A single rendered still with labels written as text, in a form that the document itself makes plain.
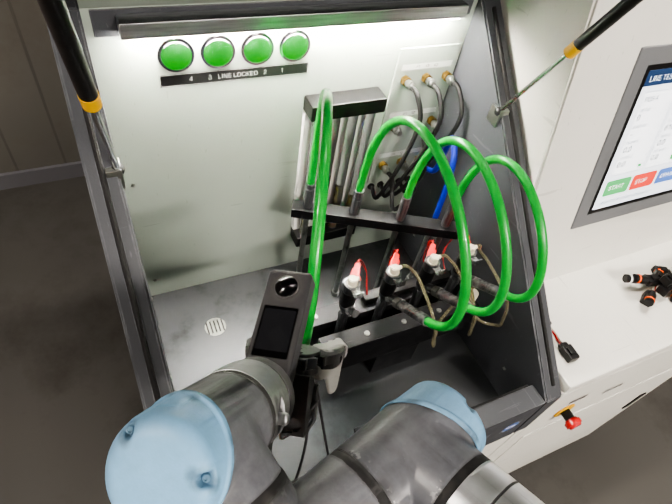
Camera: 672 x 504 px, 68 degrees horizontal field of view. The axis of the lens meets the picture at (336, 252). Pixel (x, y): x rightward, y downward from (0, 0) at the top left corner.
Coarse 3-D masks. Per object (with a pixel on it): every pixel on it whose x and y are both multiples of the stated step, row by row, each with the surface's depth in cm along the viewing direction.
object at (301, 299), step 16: (272, 272) 51; (288, 272) 51; (272, 288) 50; (288, 288) 49; (304, 288) 50; (272, 304) 49; (288, 304) 49; (304, 304) 49; (256, 320) 49; (272, 320) 48; (288, 320) 48; (304, 320) 49; (256, 336) 48; (272, 336) 47; (288, 336) 47; (256, 352) 47; (272, 352) 47; (288, 352) 46; (288, 368) 46
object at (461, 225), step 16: (384, 128) 76; (416, 128) 68; (432, 144) 65; (368, 160) 84; (448, 176) 64; (448, 192) 64; (352, 208) 93; (464, 224) 64; (464, 240) 64; (464, 256) 64; (464, 272) 65; (464, 288) 66; (400, 304) 84; (464, 304) 67; (416, 320) 80; (432, 320) 77; (448, 320) 72
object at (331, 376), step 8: (320, 344) 57; (328, 344) 57; (336, 344) 58; (344, 344) 58; (320, 368) 54; (336, 368) 58; (320, 376) 55; (328, 376) 56; (336, 376) 58; (328, 384) 57; (336, 384) 59; (328, 392) 57
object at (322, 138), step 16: (320, 96) 68; (320, 112) 74; (320, 128) 57; (320, 144) 56; (320, 160) 55; (320, 176) 54; (320, 192) 54; (320, 208) 54; (320, 224) 53; (320, 240) 54; (320, 256) 54; (304, 336) 57
